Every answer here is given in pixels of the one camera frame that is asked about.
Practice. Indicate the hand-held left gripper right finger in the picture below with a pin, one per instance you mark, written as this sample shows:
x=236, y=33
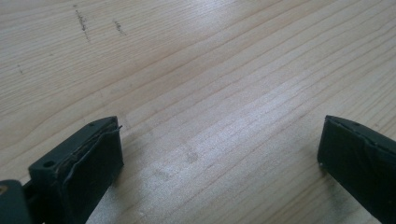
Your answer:
x=358, y=161

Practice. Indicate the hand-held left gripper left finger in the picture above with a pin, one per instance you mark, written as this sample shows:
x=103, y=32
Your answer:
x=77, y=174

